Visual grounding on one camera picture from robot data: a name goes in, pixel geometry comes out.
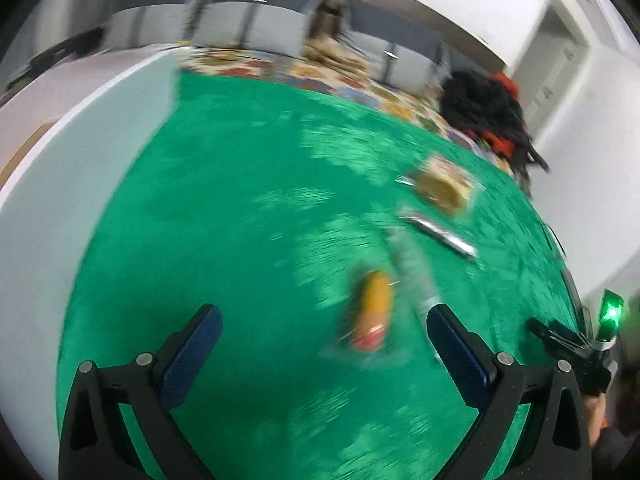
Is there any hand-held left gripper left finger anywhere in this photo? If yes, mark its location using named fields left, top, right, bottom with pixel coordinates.
left=58, top=303, right=224, bottom=480

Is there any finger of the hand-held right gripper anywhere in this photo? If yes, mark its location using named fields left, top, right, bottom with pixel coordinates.
left=529, top=317, right=587, bottom=357

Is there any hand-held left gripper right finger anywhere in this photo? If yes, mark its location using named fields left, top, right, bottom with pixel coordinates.
left=426, top=302, right=593, bottom=480

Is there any clear sausage bun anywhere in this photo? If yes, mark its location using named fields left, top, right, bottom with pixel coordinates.
left=320, top=267, right=401, bottom=361

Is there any clear plastic snack packet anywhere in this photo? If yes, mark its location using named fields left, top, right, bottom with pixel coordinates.
left=387, top=227, right=446, bottom=313

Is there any person's right forearm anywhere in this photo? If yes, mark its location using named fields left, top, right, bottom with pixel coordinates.
left=586, top=394, right=610, bottom=450

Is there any silver snack bar wrapper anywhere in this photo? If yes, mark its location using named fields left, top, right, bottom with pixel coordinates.
left=398, top=212, right=478, bottom=259

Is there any green blanket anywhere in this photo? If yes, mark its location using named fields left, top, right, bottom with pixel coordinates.
left=55, top=72, right=588, bottom=480

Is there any clear wrapped cake packet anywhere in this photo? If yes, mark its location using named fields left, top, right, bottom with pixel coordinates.
left=397, top=154, right=483, bottom=217

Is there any black and red bag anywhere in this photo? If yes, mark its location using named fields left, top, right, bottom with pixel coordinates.
left=439, top=70, right=551, bottom=196

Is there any white door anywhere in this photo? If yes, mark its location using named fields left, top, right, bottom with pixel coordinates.
left=510, top=0, right=593, bottom=136

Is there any colourful patterned blanket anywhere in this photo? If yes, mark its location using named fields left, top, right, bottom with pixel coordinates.
left=180, top=45, right=516, bottom=176

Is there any beige patterned cushion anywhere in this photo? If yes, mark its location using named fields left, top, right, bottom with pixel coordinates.
left=302, top=35, right=371, bottom=68

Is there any grey padded headboard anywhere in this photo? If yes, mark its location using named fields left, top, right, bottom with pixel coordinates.
left=107, top=0, right=448, bottom=96

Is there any white bed frame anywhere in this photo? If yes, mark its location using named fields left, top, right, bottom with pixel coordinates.
left=0, top=50, right=181, bottom=461

